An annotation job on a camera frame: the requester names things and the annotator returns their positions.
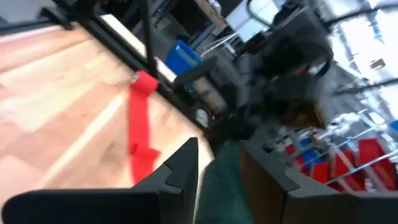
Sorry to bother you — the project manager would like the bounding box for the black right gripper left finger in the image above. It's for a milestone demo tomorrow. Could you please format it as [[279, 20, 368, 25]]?
[[1, 136, 200, 224]]

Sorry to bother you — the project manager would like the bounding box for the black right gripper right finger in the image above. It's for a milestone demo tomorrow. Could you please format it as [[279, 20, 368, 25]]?
[[238, 139, 398, 224]]

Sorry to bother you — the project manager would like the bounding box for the red bandage strip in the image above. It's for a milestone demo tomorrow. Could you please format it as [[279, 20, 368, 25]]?
[[127, 69, 162, 185]]

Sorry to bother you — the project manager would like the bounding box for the dark green bandage roll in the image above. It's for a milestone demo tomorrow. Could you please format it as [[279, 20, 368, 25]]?
[[193, 140, 255, 224]]

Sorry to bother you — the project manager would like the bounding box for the red plastic shelf bin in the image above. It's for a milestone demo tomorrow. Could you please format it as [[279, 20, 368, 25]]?
[[356, 138, 398, 191], [330, 148, 366, 191]]

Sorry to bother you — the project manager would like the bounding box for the blue plastic crate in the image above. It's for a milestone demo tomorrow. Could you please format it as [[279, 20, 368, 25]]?
[[165, 39, 203, 76]]

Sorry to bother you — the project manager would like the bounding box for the white trash bin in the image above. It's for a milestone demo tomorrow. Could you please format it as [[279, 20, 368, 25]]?
[[224, 0, 282, 43]]

